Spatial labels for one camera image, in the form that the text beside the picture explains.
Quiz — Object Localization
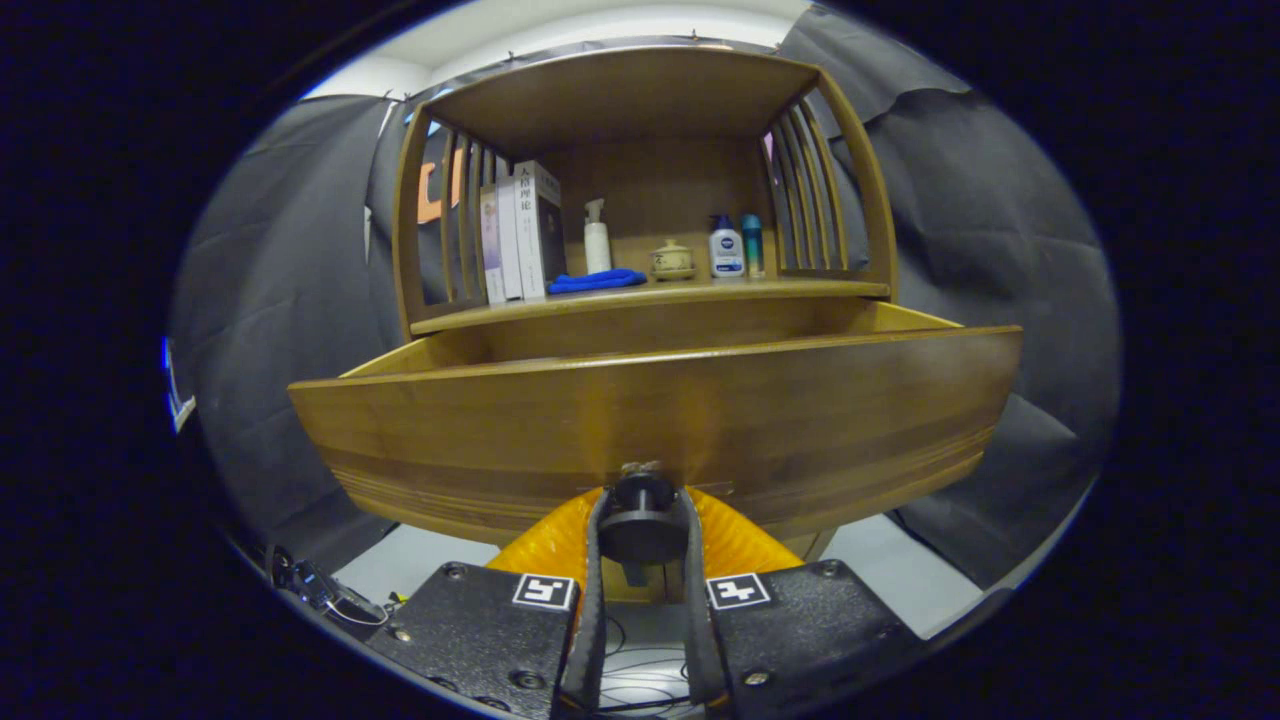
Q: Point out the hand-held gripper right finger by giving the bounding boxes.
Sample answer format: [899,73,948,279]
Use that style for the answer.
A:
[682,487,926,719]

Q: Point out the wooden countertop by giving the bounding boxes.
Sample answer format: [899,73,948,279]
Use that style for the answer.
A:
[410,277,891,336]

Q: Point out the lidded tea cup with saucer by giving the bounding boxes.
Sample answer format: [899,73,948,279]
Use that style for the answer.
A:
[650,239,696,281]

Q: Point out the blue cloth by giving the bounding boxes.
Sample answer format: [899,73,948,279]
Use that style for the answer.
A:
[547,268,648,295]

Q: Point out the wooden cabinet with slatted sides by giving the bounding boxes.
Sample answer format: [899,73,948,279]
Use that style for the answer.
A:
[288,45,1023,601]

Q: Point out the white book with dark cover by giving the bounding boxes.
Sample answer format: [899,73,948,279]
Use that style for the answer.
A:
[513,160,568,299]

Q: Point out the pale purple book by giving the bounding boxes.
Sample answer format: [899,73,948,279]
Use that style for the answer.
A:
[480,185,506,304]

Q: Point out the white pump bottle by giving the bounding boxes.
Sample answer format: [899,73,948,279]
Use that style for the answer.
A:
[583,198,613,275]

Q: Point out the black device with cables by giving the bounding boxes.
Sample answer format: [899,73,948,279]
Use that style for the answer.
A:
[268,545,391,629]

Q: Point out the tangled black cables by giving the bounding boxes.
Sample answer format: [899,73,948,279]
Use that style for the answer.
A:
[598,615,693,713]

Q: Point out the white lotion bottle blue cap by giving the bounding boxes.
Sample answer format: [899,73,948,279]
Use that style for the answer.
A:
[709,215,746,279]

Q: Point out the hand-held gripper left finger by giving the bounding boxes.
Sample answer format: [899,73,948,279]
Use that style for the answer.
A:
[365,487,611,719]

